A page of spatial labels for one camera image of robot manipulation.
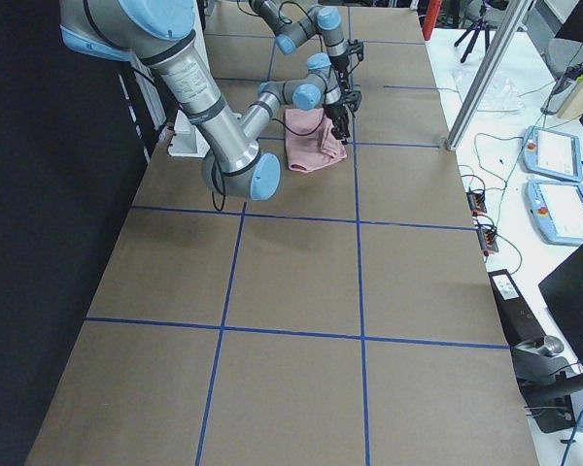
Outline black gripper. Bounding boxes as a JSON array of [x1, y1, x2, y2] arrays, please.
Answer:
[[323, 89, 360, 145], [327, 40, 364, 93]]

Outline pink Snoopy t-shirt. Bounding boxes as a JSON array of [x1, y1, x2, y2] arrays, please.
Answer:
[[284, 108, 347, 174]]

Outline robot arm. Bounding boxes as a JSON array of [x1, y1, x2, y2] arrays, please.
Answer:
[[249, 0, 364, 92], [59, 0, 364, 201]]

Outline blue tape grid lines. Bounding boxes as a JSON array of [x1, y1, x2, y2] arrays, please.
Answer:
[[85, 0, 511, 466]]

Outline left orange port hub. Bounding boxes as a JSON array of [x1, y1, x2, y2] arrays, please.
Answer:
[[465, 189, 487, 216]]

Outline orange port hub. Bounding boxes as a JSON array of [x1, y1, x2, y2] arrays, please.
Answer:
[[465, 189, 487, 216], [475, 223, 498, 257]]

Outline clear bag with paper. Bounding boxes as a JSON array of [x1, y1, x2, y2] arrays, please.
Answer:
[[451, 69, 525, 113]]

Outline right orange port hub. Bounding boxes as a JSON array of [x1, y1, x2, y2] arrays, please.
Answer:
[[475, 223, 498, 257]]

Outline brown paper table cover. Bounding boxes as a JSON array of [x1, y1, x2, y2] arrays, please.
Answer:
[[24, 0, 540, 466]]

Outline grey teach pendant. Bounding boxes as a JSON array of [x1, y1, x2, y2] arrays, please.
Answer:
[[525, 180, 583, 247], [522, 126, 583, 183]]

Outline black box with label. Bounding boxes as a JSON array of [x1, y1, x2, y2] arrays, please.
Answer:
[[488, 269, 545, 347]]

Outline black monitor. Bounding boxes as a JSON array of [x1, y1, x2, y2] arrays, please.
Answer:
[[538, 244, 583, 363]]

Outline black metal stand base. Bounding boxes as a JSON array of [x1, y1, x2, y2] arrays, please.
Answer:
[[510, 335, 583, 434]]

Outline black camera tripod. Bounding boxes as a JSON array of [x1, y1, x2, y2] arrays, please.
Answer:
[[454, 1, 492, 63]]

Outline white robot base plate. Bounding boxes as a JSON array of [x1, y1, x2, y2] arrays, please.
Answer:
[[168, 110, 209, 158]]

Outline aluminium frame post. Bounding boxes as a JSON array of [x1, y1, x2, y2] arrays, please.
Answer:
[[445, 0, 532, 151]]

